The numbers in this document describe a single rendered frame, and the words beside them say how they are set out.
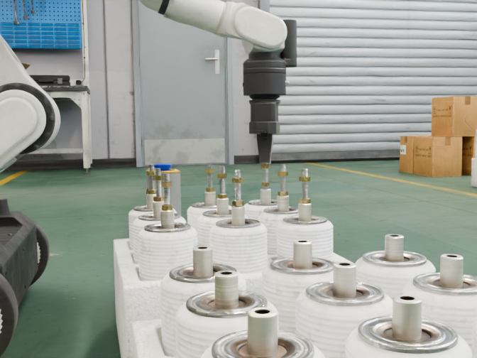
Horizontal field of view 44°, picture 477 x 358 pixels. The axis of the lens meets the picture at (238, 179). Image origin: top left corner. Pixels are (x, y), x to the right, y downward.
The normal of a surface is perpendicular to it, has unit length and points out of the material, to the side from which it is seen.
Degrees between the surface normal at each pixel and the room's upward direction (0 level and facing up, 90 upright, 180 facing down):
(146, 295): 90
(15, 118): 90
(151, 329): 0
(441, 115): 90
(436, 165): 90
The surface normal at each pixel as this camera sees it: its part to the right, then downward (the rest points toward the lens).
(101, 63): 0.20, 0.09
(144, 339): -0.01, -1.00
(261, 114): -0.15, 0.09
